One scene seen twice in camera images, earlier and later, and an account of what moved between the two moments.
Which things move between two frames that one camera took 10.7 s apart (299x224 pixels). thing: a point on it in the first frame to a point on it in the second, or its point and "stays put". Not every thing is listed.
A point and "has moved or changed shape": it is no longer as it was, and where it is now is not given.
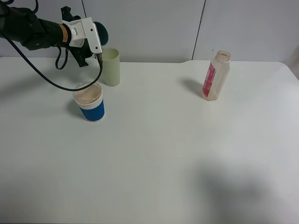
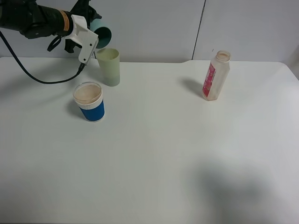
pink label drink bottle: (217, 76) stays put
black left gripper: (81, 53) to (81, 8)
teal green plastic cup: (102, 32) has moved or changed shape
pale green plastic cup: (111, 66) stays put
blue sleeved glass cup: (90, 101) stays put
